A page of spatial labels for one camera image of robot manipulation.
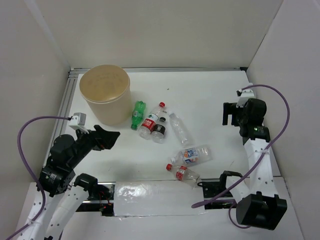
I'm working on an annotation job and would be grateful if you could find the green plastic bottle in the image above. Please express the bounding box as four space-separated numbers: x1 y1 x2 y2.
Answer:
131 101 146 130

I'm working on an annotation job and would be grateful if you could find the blue orange label bottle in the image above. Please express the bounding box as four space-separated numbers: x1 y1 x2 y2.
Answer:
170 144 213 167

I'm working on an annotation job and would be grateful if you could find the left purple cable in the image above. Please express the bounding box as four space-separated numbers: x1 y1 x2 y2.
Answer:
0 115 74 240

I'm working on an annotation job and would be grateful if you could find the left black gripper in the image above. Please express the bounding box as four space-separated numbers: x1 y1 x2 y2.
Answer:
69 124 121 168

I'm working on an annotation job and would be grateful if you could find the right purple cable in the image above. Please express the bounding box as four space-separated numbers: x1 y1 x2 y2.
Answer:
191 84 291 230

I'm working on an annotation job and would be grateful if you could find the clear unlabelled plastic bottle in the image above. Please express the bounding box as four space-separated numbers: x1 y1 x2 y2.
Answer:
169 112 194 147

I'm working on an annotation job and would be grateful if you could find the red label red cap bottle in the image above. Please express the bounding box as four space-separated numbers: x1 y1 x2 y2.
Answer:
138 102 166 140

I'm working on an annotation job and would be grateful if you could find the purple cable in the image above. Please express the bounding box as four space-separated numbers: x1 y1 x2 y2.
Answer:
0 115 74 240
191 84 291 230

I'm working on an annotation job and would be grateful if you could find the red cap crushed bottle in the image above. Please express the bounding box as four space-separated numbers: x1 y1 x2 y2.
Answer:
166 163 200 188

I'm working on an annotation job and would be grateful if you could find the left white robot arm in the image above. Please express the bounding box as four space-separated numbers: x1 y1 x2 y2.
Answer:
18 125 121 240

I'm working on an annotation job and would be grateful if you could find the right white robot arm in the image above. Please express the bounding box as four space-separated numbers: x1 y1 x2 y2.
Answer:
218 98 288 230

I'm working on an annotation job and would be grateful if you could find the black label clear bottle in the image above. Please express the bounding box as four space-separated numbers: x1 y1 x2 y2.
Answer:
151 117 167 144

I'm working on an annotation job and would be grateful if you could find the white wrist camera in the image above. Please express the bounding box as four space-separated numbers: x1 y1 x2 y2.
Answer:
68 112 89 133
236 88 256 108

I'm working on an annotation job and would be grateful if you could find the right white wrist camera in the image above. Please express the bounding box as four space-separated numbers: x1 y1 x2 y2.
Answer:
236 88 256 108

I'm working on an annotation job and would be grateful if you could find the silver foil sheet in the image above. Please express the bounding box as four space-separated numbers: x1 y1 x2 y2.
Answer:
113 180 206 217

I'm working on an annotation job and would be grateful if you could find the aluminium frame rail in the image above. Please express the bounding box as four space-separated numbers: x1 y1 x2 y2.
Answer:
44 66 248 168

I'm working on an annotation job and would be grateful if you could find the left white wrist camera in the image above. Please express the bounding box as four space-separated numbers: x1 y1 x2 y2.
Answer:
68 112 89 133

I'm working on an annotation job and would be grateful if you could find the beige cylindrical bin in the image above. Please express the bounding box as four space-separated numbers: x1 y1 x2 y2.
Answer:
79 64 133 126

